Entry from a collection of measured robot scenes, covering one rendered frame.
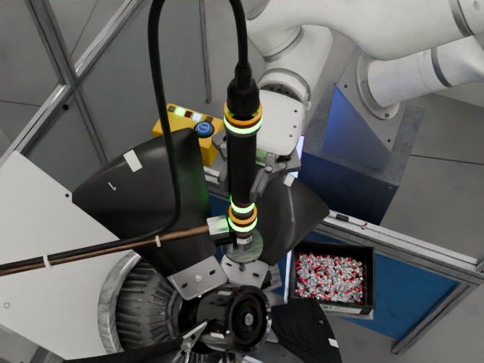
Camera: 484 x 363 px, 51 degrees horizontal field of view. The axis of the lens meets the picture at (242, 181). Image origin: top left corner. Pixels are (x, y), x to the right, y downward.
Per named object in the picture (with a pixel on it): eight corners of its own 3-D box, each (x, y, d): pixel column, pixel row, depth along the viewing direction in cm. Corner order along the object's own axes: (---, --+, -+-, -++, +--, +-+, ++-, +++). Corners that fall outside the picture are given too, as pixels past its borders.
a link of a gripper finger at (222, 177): (242, 158, 74) (224, 194, 71) (222, 151, 75) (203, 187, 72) (242, 145, 72) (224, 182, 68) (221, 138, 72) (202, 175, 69)
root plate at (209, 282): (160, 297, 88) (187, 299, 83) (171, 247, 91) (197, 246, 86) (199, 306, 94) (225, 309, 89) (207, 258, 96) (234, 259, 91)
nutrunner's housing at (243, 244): (234, 263, 89) (228, 81, 50) (229, 244, 91) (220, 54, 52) (256, 259, 89) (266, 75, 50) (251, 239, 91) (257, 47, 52)
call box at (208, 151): (157, 153, 138) (150, 129, 129) (173, 126, 143) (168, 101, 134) (210, 171, 135) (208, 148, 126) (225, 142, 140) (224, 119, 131)
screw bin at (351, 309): (285, 307, 132) (287, 298, 126) (289, 248, 141) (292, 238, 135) (370, 317, 130) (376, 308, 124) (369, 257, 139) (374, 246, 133)
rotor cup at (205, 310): (166, 348, 90) (215, 359, 81) (182, 267, 94) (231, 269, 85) (223, 357, 99) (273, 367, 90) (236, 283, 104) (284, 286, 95)
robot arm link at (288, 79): (310, 114, 82) (305, 128, 81) (258, 99, 84) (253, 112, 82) (317, 78, 75) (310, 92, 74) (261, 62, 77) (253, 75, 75)
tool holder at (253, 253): (215, 271, 85) (212, 246, 77) (207, 234, 89) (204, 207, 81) (267, 260, 86) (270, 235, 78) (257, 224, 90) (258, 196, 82)
